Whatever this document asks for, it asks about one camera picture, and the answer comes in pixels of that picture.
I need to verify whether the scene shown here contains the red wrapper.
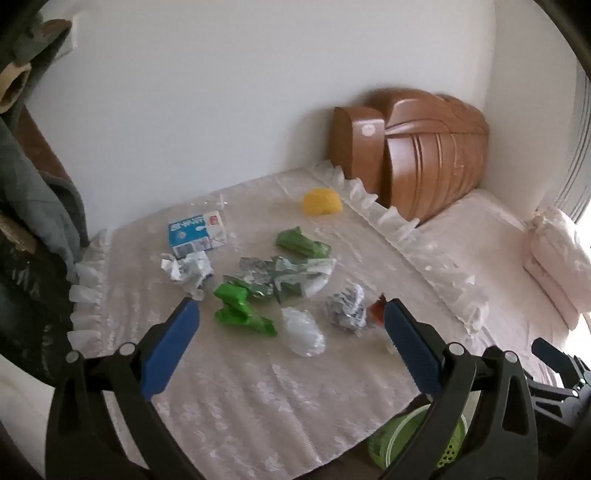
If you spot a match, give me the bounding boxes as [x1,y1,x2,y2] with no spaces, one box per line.
[369,295,389,325]

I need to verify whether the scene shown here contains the silver foil wrapper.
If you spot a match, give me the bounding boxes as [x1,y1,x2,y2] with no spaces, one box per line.
[325,283,368,334]

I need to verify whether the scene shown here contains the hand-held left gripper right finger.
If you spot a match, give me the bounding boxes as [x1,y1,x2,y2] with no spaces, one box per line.
[383,298,539,480]

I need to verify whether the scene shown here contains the clear plastic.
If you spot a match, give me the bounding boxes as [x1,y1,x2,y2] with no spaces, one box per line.
[280,306,326,359]

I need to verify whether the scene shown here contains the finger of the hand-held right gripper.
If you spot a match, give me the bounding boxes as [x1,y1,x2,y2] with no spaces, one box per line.
[532,338,591,385]
[526,380,581,403]

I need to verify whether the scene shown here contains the hanging dark clothes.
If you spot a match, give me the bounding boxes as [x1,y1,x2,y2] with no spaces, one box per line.
[0,18,91,385]

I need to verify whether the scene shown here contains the light curtain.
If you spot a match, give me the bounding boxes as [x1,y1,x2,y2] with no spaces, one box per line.
[538,60,591,223]

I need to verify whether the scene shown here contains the wooden headboard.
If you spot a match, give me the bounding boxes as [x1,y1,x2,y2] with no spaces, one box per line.
[328,87,491,222]

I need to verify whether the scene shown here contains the bed with pink sheet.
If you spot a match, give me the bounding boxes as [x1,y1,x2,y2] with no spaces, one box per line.
[414,186,591,386]

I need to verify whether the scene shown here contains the white lace tablecloth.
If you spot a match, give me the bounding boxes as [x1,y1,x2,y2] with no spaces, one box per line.
[67,161,490,480]

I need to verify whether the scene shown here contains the green silver torn wrapper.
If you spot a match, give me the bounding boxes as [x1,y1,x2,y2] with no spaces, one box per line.
[223,255,337,304]

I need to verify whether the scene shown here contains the green mesh wastebasket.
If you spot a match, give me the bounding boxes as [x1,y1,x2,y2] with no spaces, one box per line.
[368,403,470,472]

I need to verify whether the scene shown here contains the yellow sponge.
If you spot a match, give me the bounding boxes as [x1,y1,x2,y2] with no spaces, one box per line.
[302,187,343,217]

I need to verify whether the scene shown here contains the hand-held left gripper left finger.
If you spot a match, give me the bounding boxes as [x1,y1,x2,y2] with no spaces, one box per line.
[45,296,204,480]

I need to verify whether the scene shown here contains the dark brown wooden furniture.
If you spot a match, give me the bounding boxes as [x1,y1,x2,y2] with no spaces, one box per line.
[17,107,71,186]

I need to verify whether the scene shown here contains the white paper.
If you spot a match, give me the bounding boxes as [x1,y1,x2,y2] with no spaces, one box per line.
[160,251,214,302]

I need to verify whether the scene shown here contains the dark green wrapper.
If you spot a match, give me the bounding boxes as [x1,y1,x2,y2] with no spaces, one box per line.
[276,226,332,258]

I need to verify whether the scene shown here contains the blue white milk carton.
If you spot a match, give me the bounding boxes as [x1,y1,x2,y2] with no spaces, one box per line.
[168,210,230,258]

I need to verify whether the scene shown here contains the bright green wrapper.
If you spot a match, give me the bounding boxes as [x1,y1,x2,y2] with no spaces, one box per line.
[213,281,278,337]

